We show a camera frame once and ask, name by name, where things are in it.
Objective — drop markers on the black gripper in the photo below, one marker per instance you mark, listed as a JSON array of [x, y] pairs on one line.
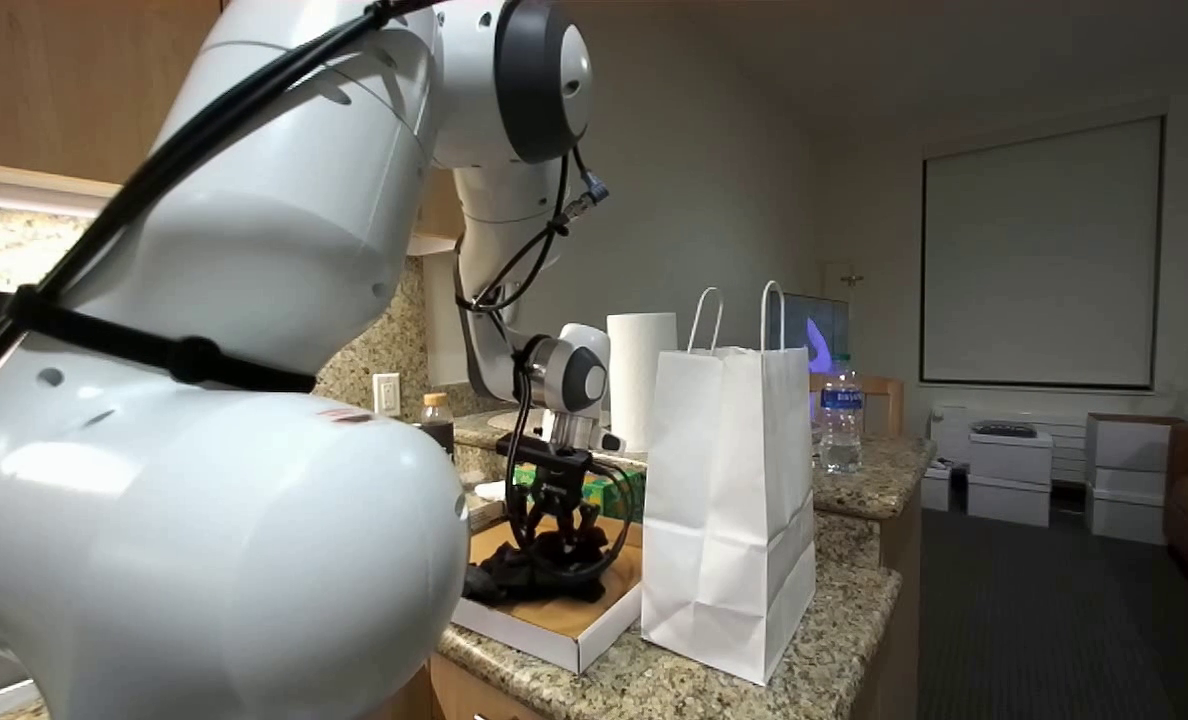
[[554, 501]]

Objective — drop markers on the black socks pile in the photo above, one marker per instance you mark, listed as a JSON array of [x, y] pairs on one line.
[[541, 570]]

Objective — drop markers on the white paper bag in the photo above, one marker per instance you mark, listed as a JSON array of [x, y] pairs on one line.
[[730, 551]]

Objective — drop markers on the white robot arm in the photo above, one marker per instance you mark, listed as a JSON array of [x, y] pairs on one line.
[[186, 527]]

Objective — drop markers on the cardboard tray box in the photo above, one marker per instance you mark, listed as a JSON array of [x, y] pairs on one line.
[[564, 632]]

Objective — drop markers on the white paper towel roll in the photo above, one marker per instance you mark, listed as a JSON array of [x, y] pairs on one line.
[[632, 351]]

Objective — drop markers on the water bottle right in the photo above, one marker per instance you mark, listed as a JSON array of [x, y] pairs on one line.
[[841, 417]]

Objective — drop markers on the white storage box left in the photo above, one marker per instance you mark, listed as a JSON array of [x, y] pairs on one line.
[[1010, 472]]

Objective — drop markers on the white storage box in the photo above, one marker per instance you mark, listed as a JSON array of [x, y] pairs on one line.
[[1126, 477], [1010, 472]]

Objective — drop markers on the white projector screen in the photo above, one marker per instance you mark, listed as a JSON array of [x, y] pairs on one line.
[[1040, 261]]

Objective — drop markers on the white storage box right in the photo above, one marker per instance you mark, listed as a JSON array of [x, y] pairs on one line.
[[1126, 477]]

